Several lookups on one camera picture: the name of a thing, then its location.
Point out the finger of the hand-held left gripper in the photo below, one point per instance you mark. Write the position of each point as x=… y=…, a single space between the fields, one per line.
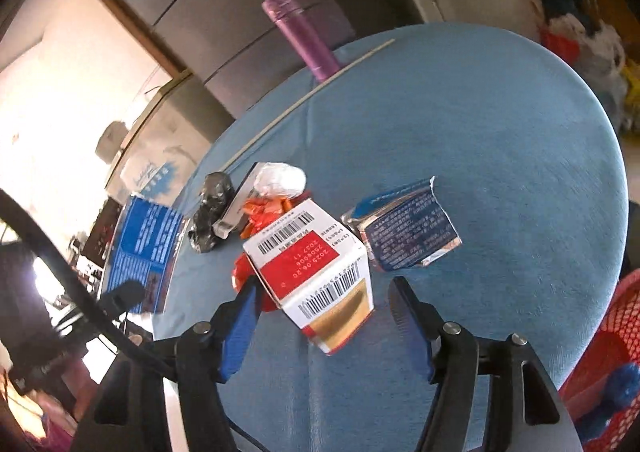
x=122 y=294

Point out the white crumpled plastic bag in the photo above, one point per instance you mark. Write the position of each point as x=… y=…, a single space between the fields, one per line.
x=280 y=178

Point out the orange wrapper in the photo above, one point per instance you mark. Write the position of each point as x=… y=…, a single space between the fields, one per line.
x=260 y=212

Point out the blue printed box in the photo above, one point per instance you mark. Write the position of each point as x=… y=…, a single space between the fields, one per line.
x=140 y=237

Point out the red mesh basket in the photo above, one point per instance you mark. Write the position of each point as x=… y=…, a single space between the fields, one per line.
x=615 y=327

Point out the blue fuzzy object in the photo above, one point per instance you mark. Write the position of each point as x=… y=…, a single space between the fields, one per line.
x=620 y=382

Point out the blue foil packet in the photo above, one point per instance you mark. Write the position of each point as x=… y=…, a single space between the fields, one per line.
x=410 y=227

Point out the red and white carton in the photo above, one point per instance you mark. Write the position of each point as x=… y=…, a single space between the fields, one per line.
x=310 y=272

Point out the pile of plastic bags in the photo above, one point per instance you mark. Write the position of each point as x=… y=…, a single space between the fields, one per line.
x=595 y=62

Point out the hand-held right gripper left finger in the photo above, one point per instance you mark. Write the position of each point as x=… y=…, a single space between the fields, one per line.
x=236 y=332

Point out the grey cabinet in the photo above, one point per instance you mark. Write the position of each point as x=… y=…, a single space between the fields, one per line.
x=225 y=7

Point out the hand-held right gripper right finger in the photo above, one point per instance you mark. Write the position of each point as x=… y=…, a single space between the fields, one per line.
x=411 y=329

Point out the thin white stick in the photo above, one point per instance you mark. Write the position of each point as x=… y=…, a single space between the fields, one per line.
x=310 y=94

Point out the black crumpled plastic bag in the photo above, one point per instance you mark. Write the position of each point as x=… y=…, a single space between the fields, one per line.
x=210 y=212

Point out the long white medicine box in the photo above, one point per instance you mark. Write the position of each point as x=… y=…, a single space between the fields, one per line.
x=235 y=212

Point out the blue tablecloth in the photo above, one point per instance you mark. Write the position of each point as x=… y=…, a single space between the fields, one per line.
x=500 y=157

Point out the purple thermos bottle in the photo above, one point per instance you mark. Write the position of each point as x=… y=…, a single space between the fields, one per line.
x=300 y=37

